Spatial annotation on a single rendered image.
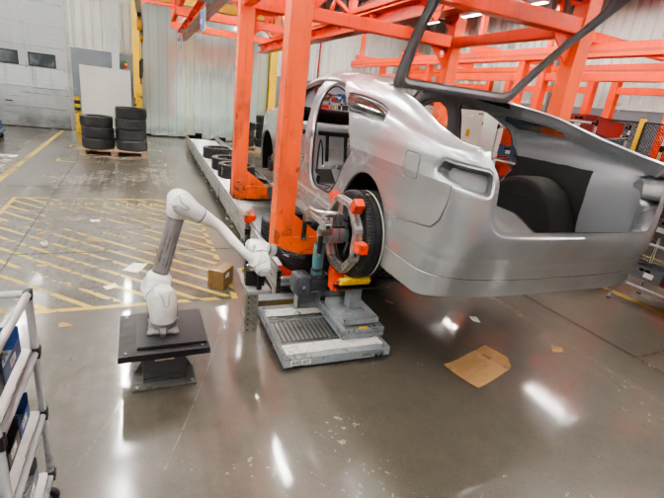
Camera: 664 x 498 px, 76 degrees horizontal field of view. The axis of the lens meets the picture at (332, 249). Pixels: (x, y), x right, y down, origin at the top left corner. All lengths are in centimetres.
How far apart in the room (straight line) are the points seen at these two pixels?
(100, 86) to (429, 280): 1207
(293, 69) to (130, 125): 794
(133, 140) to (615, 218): 961
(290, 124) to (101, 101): 1066
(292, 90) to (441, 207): 151
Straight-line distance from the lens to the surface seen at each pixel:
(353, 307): 344
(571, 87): 491
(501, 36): 571
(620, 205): 379
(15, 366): 192
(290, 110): 333
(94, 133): 1105
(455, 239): 241
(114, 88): 1365
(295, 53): 334
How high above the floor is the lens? 177
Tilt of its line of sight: 19 degrees down
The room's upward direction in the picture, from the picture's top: 7 degrees clockwise
